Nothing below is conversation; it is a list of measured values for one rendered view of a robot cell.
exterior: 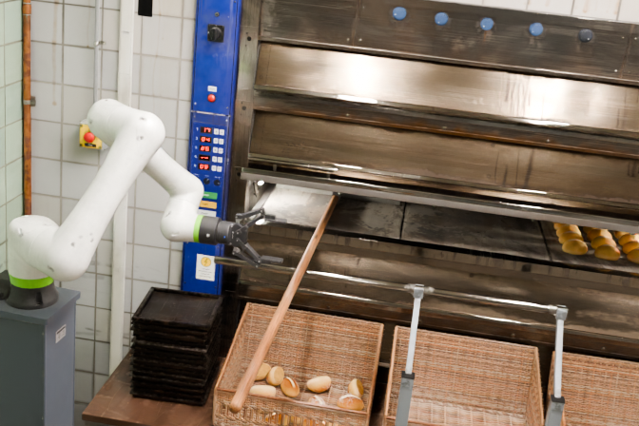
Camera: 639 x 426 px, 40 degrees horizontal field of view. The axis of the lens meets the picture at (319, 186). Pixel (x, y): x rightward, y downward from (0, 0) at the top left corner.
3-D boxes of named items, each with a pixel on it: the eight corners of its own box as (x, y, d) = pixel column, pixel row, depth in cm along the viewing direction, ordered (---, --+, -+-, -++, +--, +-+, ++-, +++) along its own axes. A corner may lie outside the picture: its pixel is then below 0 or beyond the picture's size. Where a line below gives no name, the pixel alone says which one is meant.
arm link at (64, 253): (49, 278, 227) (155, 107, 239) (15, 258, 237) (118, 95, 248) (82, 295, 237) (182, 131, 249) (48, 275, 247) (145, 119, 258)
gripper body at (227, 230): (223, 216, 283) (251, 220, 282) (222, 240, 286) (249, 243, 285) (217, 222, 276) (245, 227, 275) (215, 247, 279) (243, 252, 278)
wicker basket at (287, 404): (241, 361, 354) (245, 300, 346) (377, 384, 348) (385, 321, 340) (208, 426, 308) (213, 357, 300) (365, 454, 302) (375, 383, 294)
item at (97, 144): (85, 143, 338) (86, 118, 335) (109, 146, 337) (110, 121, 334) (77, 147, 331) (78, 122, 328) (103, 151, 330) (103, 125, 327)
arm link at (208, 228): (196, 248, 278) (198, 221, 275) (206, 236, 289) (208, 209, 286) (215, 250, 277) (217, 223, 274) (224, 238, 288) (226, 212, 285)
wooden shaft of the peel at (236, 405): (239, 416, 210) (240, 405, 209) (227, 414, 210) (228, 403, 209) (338, 202, 372) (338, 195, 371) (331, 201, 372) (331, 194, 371)
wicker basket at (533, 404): (385, 385, 347) (394, 323, 339) (527, 408, 342) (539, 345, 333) (377, 455, 301) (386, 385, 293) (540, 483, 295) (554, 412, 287)
